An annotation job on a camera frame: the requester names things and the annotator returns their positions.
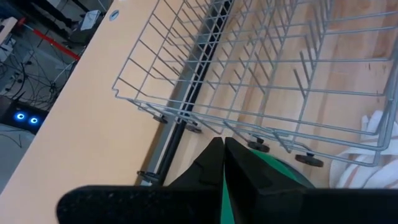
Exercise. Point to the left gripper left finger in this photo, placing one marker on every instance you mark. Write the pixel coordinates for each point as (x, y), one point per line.
(186, 202)

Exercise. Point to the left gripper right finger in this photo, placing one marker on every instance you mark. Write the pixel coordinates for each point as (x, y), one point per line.
(264, 202)

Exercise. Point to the dark green plate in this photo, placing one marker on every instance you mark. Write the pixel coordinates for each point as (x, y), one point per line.
(276, 166)

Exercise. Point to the white striped dish towel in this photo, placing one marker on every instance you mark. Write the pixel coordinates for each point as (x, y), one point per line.
(373, 174)

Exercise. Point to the light wooden desk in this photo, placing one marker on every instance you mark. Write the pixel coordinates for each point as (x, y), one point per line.
(93, 124)

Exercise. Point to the grey desk grommet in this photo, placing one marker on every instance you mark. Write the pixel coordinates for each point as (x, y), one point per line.
(114, 15)

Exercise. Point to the black device with blue lights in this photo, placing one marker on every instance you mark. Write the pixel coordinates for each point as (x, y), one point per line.
(9, 109)

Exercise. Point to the white floor box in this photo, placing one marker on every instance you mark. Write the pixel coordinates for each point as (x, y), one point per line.
(90, 19)

